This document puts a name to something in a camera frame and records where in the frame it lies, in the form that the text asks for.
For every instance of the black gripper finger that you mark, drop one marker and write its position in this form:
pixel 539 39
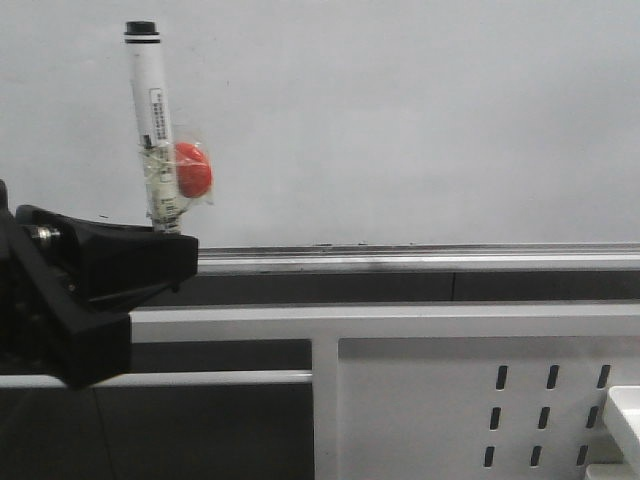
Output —
pixel 109 265
pixel 91 346

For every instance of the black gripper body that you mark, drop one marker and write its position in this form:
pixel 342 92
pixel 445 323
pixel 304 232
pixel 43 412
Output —
pixel 24 344

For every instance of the white whiteboard marker pen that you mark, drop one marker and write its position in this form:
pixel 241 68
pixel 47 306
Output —
pixel 144 49

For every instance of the red round magnet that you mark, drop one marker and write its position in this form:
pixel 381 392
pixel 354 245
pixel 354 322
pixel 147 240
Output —
pixel 194 167

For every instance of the large white whiteboard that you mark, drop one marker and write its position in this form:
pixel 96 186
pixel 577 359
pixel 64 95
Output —
pixel 423 133

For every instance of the white plastic tray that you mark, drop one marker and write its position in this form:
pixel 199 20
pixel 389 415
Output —
pixel 625 420

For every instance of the white metal stand frame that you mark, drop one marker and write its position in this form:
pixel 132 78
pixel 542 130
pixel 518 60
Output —
pixel 465 391

